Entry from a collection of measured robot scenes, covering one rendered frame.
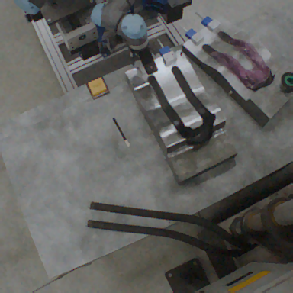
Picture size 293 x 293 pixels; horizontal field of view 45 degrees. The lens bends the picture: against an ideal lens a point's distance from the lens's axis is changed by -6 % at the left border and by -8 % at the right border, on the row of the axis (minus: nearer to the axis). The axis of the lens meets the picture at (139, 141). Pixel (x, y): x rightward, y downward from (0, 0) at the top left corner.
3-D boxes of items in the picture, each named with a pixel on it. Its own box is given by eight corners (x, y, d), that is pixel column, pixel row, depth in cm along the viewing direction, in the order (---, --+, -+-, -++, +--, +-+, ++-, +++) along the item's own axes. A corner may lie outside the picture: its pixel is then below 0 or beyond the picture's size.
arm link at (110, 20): (107, 4, 126) (133, 15, 125) (90, 26, 124) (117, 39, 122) (105, -10, 119) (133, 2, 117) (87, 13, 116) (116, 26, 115)
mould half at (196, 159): (126, 81, 162) (124, 66, 149) (179, 59, 164) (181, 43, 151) (178, 185, 148) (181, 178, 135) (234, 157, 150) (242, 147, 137)
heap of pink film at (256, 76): (207, 56, 158) (209, 47, 150) (233, 35, 161) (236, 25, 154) (250, 97, 152) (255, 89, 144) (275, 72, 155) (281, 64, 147)
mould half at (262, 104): (181, 50, 166) (183, 37, 155) (219, 20, 170) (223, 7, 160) (262, 127, 154) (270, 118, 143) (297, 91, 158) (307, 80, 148)
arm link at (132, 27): (126, 8, 114) (149, 17, 113) (130, 21, 125) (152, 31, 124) (114, 27, 114) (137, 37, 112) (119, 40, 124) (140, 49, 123)
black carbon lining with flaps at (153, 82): (144, 79, 154) (144, 69, 145) (178, 66, 156) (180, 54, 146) (183, 153, 144) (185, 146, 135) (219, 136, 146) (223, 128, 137)
